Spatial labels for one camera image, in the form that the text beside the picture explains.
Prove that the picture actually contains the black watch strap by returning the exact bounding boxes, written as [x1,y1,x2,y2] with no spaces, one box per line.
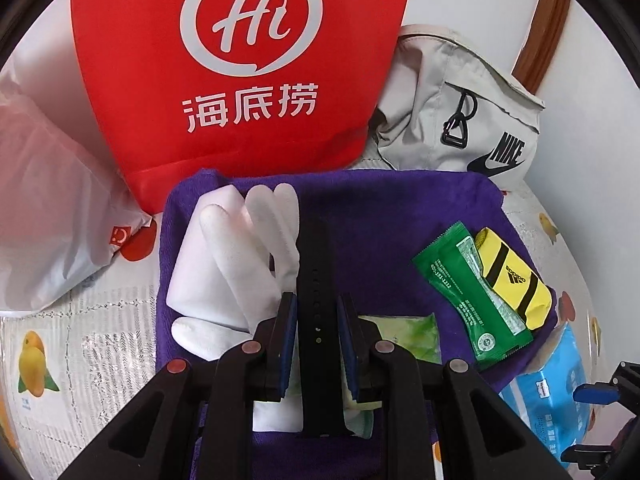
[295,220,337,440]

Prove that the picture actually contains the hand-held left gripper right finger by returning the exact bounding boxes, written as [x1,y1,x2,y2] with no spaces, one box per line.
[336,292,573,480]

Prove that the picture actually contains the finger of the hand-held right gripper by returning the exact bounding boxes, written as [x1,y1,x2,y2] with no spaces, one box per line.
[560,446,615,470]
[572,382,627,407]

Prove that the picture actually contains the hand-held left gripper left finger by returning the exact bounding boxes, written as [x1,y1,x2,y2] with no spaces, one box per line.
[59,291,298,480]

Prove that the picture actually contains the yellow black sock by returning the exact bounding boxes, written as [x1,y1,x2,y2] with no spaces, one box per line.
[472,227,553,333]

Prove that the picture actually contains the blue tissue pack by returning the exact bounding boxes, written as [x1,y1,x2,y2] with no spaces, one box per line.
[499,322,601,461]

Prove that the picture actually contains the beige backpack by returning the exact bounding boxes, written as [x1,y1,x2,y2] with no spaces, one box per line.
[367,24,547,181]

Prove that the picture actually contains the red shopping bag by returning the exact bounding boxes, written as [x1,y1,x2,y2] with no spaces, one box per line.
[69,0,418,213]

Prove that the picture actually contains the purple towel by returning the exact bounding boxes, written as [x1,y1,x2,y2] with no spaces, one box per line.
[156,167,566,480]

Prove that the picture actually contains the wooden door frame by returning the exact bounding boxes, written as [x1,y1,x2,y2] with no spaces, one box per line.
[512,0,572,96]

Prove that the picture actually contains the light green packet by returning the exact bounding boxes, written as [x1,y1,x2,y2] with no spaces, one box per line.
[340,314,441,441]

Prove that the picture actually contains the green wipe packet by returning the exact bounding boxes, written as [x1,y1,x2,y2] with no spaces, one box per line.
[411,221,535,372]

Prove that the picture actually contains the white plastic bag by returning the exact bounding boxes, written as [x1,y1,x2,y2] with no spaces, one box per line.
[0,67,157,317]

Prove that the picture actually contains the white glove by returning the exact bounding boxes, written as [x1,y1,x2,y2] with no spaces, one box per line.
[165,186,281,362]
[244,182,302,311]

